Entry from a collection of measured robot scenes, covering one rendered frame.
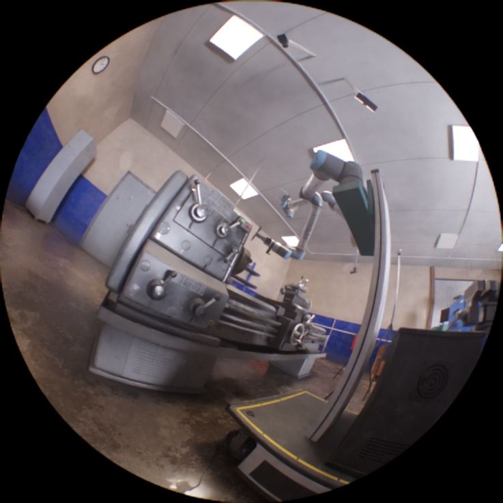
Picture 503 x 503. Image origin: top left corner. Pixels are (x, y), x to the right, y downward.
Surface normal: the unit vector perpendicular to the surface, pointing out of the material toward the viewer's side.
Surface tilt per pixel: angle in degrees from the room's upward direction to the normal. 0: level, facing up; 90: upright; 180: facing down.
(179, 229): 90
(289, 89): 180
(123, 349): 90
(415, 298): 90
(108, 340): 90
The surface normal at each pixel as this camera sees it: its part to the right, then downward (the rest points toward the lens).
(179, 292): 0.65, 0.03
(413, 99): -0.40, 0.86
